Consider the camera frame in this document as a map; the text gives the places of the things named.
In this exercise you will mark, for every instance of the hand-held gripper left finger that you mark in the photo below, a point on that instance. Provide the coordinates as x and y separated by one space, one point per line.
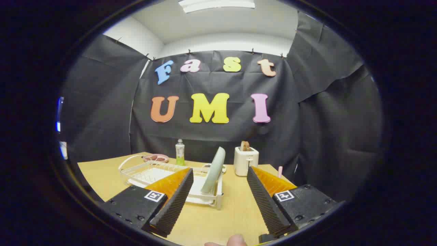
174 205

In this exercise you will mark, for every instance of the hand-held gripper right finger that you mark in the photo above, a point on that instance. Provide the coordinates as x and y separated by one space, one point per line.
264 201

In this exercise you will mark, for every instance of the pale green plate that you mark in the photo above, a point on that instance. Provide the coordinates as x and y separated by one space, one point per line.
215 171

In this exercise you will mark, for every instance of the small pink plate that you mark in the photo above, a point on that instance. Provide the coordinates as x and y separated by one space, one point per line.
164 160

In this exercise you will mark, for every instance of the white toaster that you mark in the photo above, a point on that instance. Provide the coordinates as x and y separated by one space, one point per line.
244 162

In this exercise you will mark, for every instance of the brown sausage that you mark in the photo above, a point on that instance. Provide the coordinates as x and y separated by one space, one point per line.
150 157
159 158

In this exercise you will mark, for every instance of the clear bottle green liquid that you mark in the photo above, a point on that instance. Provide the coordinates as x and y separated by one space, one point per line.
180 153

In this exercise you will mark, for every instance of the white divided grain tray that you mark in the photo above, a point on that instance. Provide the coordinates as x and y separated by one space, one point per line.
224 168

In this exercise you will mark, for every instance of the black backdrop cloth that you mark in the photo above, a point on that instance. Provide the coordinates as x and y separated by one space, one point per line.
205 136

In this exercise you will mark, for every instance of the ceiling light panel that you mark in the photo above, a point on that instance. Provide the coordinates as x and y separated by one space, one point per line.
218 4

